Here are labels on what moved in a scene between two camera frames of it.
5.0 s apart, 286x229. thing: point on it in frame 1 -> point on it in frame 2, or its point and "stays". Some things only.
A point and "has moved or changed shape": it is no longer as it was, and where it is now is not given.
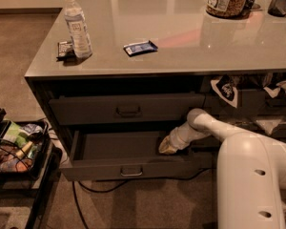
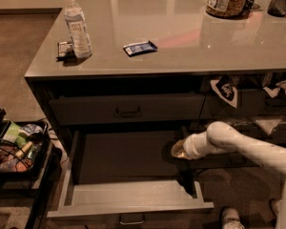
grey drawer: (132, 156) has moved or changed shape
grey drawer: (124, 110) stays
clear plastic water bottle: (74, 16) stays
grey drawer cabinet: (122, 66) stays
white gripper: (178, 138) -> (190, 148)
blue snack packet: (139, 48) stays
